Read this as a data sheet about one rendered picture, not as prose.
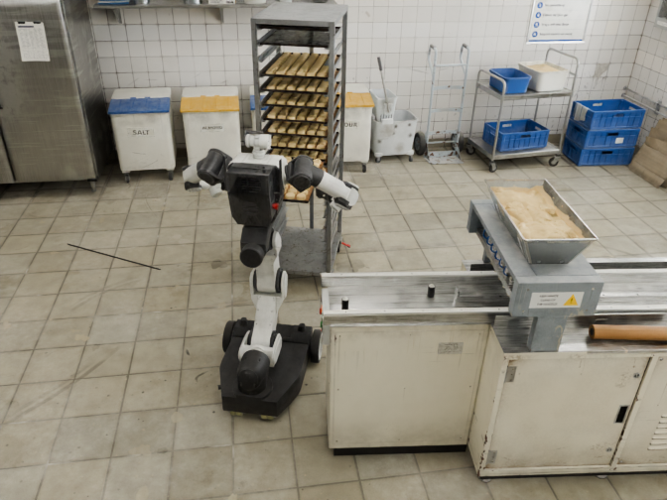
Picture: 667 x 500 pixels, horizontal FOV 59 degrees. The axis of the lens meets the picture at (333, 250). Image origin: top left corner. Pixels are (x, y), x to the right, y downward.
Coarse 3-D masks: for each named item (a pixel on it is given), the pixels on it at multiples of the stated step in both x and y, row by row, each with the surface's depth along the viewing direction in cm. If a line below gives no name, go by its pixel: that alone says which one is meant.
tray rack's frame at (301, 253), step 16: (256, 16) 337; (272, 16) 338; (288, 16) 339; (304, 16) 340; (320, 16) 341; (336, 16) 342; (288, 240) 451; (304, 240) 452; (320, 240) 452; (336, 240) 453; (288, 256) 431; (304, 256) 432; (320, 256) 432; (288, 272) 416; (304, 272) 414
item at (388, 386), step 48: (336, 288) 275; (384, 288) 276; (432, 288) 267; (336, 336) 253; (384, 336) 254; (432, 336) 256; (480, 336) 257; (336, 384) 267; (384, 384) 268; (432, 384) 270; (336, 432) 283; (384, 432) 284; (432, 432) 286
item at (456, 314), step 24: (336, 312) 248; (360, 312) 249; (384, 312) 249; (408, 312) 250; (432, 312) 250; (456, 312) 251; (480, 312) 251; (504, 312) 252; (600, 312) 255; (624, 312) 256
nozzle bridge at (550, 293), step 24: (480, 216) 266; (480, 240) 278; (504, 240) 248; (528, 264) 232; (552, 264) 232; (576, 264) 232; (528, 288) 221; (552, 288) 222; (576, 288) 222; (600, 288) 223; (528, 312) 227; (552, 312) 228; (576, 312) 229; (552, 336) 234
